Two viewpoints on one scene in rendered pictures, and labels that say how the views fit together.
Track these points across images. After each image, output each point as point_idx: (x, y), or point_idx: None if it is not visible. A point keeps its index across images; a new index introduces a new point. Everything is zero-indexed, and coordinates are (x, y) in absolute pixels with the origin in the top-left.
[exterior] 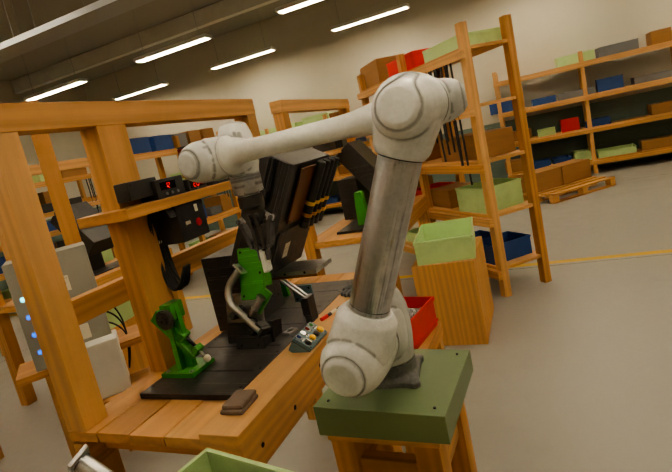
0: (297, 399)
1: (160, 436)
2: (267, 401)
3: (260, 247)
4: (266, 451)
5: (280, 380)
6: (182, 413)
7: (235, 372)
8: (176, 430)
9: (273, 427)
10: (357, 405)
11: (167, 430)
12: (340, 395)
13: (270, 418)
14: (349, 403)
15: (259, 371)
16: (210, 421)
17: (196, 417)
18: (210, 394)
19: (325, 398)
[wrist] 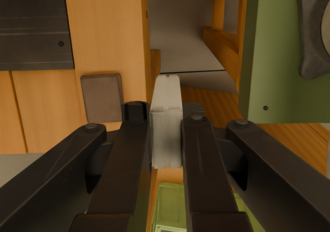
0: (145, 2)
1: (22, 153)
2: (143, 82)
3: (150, 148)
4: (151, 98)
5: (127, 19)
6: (5, 104)
7: None
8: (35, 140)
9: (149, 77)
10: (312, 113)
11: (20, 141)
12: (279, 92)
13: (148, 83)
14: (299, 110)
15: None
16: (71, 118)
17: (39, 111)
18: (20, 69)
19: (258, 102)
